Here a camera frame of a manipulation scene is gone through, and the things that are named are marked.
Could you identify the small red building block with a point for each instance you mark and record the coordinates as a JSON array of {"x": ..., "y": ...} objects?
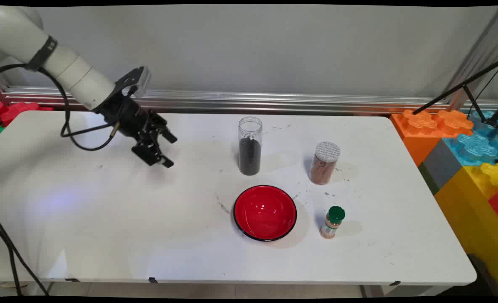
[{"x": 13, "y": 111}]

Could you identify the black tripod stand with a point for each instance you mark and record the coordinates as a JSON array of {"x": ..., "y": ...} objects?
[{"x": 463, "y": 85}]

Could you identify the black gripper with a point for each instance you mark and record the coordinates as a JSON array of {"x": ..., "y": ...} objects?
[{"x": 125, "y": 115}]

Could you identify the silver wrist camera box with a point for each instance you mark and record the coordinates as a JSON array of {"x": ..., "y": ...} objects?
[{"x": 144, "y": 80}]

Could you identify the orange giant building block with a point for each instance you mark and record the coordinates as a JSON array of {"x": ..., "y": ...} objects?
[{"x": 417, "y": 139}]

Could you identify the grey lid jar brown contents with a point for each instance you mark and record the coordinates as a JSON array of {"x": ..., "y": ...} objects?
[{"x": 322, "y": 168}]

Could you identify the blue giant building block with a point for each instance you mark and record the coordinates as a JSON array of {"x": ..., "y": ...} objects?
[{"x": 472, "y": 147}]

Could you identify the red bowl black rim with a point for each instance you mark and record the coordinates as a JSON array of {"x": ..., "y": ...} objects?
[{"x": 266, "y": 212}]

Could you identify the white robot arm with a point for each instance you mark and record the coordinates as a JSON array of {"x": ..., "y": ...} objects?
[{"x": 22, "y": 33}]

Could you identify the aluminium rail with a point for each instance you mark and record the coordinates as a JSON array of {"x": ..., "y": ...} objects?
[{"x": 274, "y": 103}]

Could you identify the green cap spice bottle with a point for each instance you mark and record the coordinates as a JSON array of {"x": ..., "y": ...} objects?
[{"x": 332, "y": 223}]

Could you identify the grey giant building block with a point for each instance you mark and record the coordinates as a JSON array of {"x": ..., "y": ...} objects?
[{"x": 440, "y": 166}]

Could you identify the clear jar with black seeds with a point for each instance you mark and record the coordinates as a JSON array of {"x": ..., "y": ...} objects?
[{"x": 250, "y": 160}]

